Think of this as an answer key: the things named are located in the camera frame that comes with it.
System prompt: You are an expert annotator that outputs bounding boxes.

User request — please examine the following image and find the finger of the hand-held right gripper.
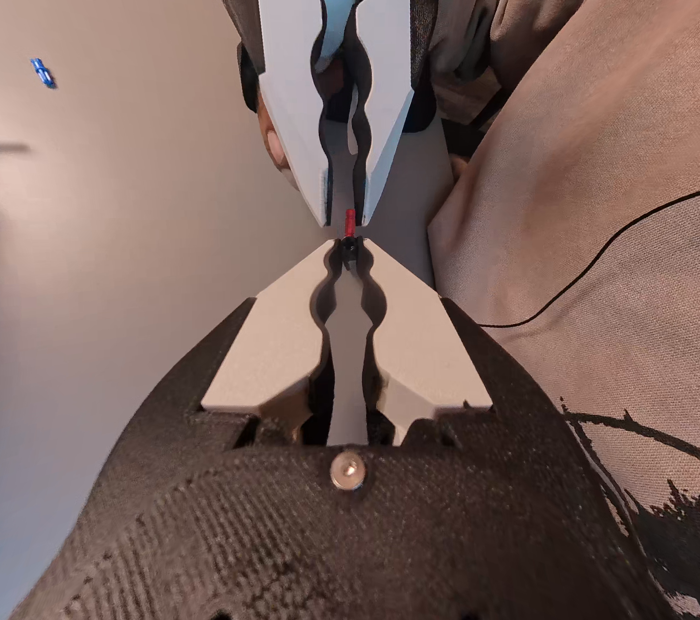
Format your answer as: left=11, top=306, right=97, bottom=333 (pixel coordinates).
left=255, top=0, right=335, bottom=228
left=345, top=0, right=412, bottom=228

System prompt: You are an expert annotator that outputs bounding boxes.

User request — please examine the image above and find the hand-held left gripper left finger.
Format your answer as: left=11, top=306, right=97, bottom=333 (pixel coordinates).
left=201, top=239, right=343, bottom=440

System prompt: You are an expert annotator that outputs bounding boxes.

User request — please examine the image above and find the black lego beam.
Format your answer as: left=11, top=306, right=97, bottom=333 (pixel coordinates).
left=338, top=234, right=361, bottom=273

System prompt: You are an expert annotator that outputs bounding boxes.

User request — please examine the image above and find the blue lego pin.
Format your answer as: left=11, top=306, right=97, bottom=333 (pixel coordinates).
left=30, top=58, right=58, bottom=90

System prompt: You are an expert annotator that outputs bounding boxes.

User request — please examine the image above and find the black earbud with cable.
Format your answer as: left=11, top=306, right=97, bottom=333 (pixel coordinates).
left=479, top=190, right=700, bottom=329

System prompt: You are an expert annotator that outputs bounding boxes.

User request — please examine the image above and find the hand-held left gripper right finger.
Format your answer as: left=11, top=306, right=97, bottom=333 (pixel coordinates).
left=354, top=239, right=493, bottom=445

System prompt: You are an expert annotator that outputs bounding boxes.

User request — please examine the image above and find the person's right hand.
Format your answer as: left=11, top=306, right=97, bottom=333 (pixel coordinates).
left=256, top=81, right=300, bottom=190

